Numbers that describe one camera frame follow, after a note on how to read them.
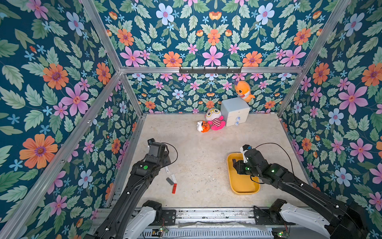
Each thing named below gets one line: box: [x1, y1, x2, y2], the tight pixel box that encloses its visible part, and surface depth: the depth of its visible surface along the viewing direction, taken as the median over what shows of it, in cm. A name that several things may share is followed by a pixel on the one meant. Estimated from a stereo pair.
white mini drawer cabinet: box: [220, 96, 251, 127], surface depth 107 cm
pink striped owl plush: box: [204, 108, 226, 131], surface depth 111 cm
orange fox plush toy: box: [234, 80, 256, 104], surface depth 98 cm
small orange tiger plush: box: [196, 120, 210, 133], surface depth 108 cm
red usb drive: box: [171, 183, 178, 195], surface depth 86 cm
